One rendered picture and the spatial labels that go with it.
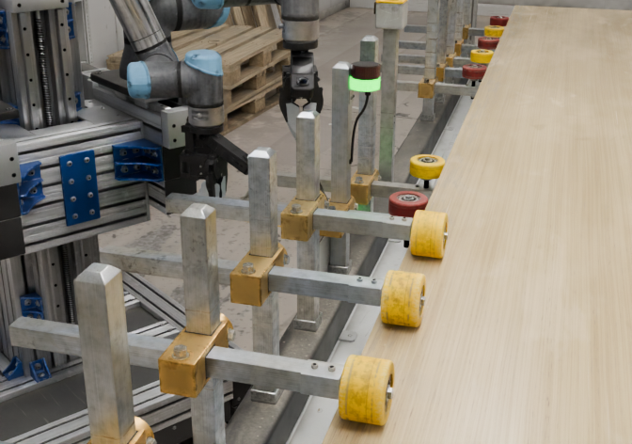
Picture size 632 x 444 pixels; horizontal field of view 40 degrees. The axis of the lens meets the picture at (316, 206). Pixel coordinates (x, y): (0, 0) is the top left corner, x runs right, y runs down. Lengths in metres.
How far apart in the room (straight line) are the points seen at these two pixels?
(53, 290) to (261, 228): 1.10
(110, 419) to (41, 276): 1.44
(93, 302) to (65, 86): 1.37
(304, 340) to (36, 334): 0.60
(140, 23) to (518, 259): 0.93
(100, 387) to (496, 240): 0.90
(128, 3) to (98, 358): 1.12
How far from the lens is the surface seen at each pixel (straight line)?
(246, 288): 1.32
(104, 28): 5.71
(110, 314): 0.90
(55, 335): 1.23
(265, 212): 1.34
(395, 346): 1.27
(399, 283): 1.29
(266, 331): 1.44
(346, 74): 1.77
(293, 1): 1.74
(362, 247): 2.06
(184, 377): 1.12
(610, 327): 1.39
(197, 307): 1.15
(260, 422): 1.46
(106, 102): 2.37
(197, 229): 1.10
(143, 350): 1.17
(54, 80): 2.24
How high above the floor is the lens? 1.55
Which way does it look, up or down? 22 degrees down
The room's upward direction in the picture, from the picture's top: straight up
